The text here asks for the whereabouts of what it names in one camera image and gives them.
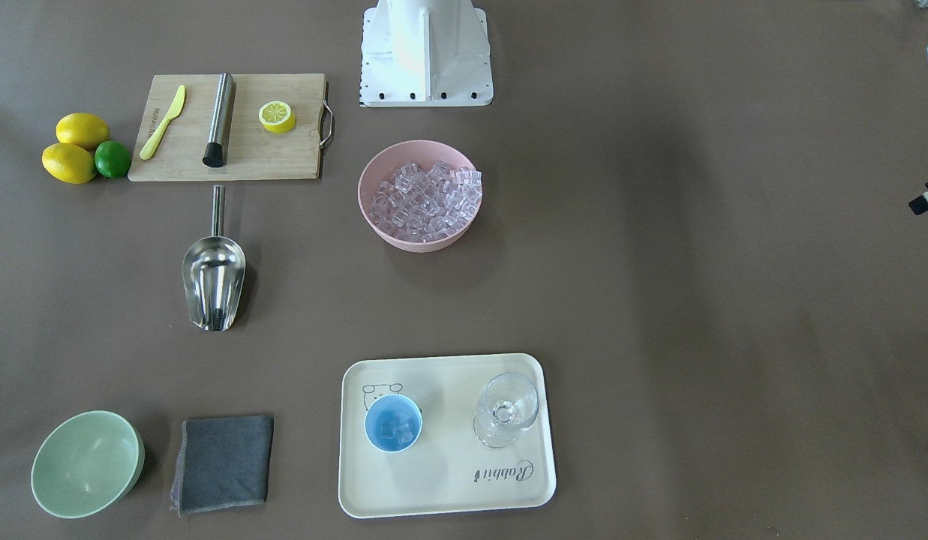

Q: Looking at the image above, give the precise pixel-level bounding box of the stainless steel ice scoop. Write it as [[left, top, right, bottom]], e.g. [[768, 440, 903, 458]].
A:
[[182, 184, 247, 332]]

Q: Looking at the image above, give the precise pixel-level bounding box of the pile of clear ice cubes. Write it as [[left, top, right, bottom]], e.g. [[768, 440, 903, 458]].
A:
[[368, 160, 483, 244]]

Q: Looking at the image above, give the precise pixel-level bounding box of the blue cup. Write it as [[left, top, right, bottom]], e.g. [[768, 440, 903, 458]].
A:
[[364, 394, 423, 452]]

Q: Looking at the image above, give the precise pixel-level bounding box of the clear wine glass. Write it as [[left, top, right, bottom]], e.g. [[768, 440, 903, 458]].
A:
[[473, 372, 540, 450]]

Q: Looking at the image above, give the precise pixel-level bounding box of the pink bowl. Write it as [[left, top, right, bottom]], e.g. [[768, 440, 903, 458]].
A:
[[357, 139, 484, 253]]

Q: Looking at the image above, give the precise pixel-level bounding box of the cream serving tray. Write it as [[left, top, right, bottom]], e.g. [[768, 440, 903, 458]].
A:
[[339, 352, 557, 519]]

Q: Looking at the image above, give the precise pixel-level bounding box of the half lemon slice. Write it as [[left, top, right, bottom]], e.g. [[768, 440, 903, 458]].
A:
[[258, 101, 296, 134]]

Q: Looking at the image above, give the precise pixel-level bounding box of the bamboo cutting board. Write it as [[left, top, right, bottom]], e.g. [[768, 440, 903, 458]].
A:
[[128, 73, 331, 182]]

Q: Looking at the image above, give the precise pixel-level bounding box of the steel muddler black tip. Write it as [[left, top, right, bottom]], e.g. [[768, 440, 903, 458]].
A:
[[202, 73, 236, 168]]

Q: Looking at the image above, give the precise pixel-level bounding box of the grey folded cloth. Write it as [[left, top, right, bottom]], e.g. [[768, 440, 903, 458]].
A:
[[171, 415, 275, 516]]

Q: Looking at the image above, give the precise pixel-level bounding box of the yellow plastic knife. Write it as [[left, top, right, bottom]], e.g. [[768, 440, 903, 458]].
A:
[[138, 85, 186, 161]]

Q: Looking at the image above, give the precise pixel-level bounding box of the green lime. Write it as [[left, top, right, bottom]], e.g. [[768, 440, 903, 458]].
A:
[[94, 140, 132, 179]]

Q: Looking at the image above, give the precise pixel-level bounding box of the upper yellow lemon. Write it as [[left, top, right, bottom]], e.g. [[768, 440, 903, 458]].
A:
[[55, 112, 110, 152]]

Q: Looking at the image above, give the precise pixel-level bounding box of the yellow lemon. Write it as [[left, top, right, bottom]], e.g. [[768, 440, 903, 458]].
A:
[[55, 112, 110, 152], [41, 142, 98, 185]]

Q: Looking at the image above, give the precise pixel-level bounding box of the lower yellow lemon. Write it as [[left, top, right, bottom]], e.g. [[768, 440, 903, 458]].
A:
[[41, 142, 98, 185]]

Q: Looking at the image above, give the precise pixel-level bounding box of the green bowl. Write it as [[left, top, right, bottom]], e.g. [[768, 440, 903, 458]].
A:
[[29, 410, 145, 519]]

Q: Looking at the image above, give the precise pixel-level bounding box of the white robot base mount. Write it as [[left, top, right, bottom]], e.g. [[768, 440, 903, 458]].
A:
[[359, 1, 494, 107]]

